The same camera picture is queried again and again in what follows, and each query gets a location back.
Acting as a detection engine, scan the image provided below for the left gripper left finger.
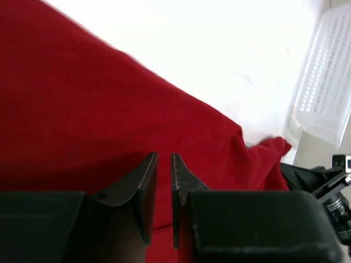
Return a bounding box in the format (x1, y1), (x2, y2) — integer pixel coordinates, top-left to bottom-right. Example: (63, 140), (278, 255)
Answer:
(1, 152), (158, 262)

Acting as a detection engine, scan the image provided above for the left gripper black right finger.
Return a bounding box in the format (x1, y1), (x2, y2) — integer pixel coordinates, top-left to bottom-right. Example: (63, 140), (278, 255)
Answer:
(171, 153), (344, 262)

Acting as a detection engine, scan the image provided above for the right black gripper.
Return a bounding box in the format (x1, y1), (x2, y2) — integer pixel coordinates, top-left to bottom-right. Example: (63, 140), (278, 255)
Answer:
(280, 155), (350, 246)

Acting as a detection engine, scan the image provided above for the red t shirt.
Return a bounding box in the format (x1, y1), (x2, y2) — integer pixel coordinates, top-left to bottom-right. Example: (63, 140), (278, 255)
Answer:
(1, 1), (290, 262)

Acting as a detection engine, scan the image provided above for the white plastic basket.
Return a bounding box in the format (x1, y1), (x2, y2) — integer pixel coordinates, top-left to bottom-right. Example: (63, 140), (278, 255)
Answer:
(290, 2), (350, 148)

